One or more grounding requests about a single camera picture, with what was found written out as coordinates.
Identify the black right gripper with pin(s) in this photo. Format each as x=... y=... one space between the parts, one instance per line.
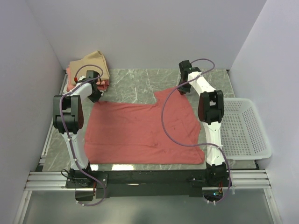
x=183 y=90

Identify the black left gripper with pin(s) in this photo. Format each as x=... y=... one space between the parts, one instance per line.
x=96 y=98

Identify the red t-shirt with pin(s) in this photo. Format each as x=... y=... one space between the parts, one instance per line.
x=165 y=132

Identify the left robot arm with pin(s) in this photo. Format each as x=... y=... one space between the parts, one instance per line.
x=68 y=119

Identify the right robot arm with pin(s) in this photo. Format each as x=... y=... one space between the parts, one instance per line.
x=210 y=113

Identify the folded pink t-shirt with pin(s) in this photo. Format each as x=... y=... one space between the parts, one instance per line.
x=102 y=84

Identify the folded tan t-shirt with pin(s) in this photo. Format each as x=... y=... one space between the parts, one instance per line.
x=93 y=61

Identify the white plastic basket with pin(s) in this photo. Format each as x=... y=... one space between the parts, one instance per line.
x=242 y=133

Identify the black base beam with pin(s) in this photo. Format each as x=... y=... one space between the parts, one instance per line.
x=106 y=184

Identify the aluminium frame rail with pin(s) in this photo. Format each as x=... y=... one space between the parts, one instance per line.
x=54 y=181

